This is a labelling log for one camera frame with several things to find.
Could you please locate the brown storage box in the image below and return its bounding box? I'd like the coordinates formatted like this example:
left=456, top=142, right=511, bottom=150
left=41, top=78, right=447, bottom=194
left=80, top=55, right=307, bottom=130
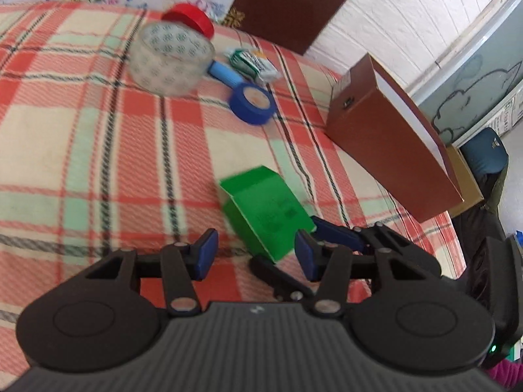
left=325, top=52, right=465, bottom=224

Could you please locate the red plaid blanket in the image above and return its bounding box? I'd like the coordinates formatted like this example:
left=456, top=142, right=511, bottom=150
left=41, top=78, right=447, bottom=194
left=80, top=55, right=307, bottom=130
left=0, top=0, right=466, bottom=376

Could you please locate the clear patterned jar red lid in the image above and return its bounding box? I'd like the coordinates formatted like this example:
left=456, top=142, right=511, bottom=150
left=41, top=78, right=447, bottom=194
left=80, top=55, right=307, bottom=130
left=128, top=20, right=216, bottom=96

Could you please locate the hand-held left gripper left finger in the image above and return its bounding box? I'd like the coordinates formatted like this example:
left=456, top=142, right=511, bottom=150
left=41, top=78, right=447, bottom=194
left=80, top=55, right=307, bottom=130
left=84, top=229, right=219, bottom=317

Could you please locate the green cardboard box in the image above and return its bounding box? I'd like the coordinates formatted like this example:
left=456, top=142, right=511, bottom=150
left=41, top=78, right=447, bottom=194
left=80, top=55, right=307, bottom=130
left=219, top=165, right=316, bottom=264

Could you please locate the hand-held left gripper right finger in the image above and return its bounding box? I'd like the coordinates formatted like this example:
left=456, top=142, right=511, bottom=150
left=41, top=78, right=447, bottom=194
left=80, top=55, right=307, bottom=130
left=295, top=230, right=442, bottom=319

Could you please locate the dark blue bag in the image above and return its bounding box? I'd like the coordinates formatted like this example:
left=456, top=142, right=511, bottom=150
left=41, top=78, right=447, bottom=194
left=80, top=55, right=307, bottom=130
left=461, top=127, right=509, bottom=178

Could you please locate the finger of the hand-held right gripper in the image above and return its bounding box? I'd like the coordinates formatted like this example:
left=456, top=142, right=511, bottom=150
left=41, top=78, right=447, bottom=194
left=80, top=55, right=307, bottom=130
left=250, top=254, right=315, bottom=301
left=311, top=216, right=444, bottom=280

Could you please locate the white paper notice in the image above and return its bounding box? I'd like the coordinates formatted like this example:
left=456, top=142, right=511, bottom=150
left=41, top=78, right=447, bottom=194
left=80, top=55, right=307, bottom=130
left=488, top=92, right=523, bottom=135

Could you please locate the brown wooden headboard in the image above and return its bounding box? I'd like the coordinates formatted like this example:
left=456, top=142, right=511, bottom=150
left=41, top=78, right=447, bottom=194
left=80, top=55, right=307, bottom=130
left=224, top=0, right=358, bottom=56

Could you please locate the light blue flat object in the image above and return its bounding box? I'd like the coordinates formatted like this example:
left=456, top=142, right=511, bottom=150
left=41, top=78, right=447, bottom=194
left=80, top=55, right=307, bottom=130
left=208, top=61, right=246, bottom=88

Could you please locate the tan cardboard box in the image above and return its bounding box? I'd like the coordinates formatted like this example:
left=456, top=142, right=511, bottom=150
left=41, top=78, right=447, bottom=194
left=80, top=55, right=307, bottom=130
left=445, top=145, right=485, bottom=219

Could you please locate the cartoon glass door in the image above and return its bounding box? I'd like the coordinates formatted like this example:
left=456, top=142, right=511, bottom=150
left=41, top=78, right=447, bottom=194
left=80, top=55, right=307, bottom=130
left=409, top=0, right=523, bottom=148

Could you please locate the green and white packet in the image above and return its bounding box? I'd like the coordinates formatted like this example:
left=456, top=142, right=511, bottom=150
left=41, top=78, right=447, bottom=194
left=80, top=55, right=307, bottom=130
left=225, top=48, right=278, bottom=84

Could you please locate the blue tape roll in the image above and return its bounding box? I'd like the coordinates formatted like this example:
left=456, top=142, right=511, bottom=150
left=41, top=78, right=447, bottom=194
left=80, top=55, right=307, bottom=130
left=229, top=82, right=276, bottom=126

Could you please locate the magenta clothing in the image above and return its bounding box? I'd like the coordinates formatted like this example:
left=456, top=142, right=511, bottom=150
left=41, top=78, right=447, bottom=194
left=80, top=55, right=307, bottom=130
left=485, top=357, right=523, bottom=390

